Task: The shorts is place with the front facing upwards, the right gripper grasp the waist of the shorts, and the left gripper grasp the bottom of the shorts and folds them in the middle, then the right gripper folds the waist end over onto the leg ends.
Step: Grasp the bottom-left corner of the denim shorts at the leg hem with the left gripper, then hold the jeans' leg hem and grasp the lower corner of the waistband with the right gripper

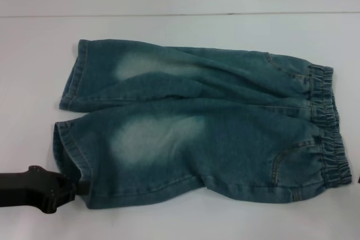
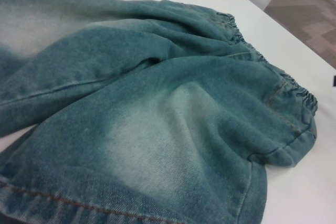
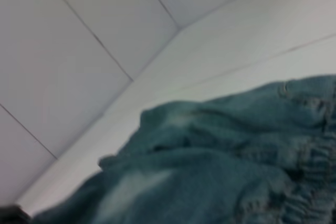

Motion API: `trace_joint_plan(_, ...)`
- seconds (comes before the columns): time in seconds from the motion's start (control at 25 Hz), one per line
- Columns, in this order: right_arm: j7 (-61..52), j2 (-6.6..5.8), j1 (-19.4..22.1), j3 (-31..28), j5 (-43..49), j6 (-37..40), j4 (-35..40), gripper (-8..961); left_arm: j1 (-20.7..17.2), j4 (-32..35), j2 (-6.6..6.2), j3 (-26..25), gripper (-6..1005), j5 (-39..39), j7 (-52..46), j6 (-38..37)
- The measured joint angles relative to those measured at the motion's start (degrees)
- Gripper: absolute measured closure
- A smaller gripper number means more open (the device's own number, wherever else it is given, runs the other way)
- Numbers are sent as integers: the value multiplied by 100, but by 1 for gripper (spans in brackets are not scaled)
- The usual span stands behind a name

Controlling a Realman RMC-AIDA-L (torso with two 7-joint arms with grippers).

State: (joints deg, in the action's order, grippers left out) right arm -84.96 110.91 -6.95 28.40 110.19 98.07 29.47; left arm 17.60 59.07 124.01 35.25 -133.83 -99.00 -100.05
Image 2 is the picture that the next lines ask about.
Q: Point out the blue denim shorts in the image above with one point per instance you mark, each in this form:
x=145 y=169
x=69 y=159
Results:
x=147 y=98

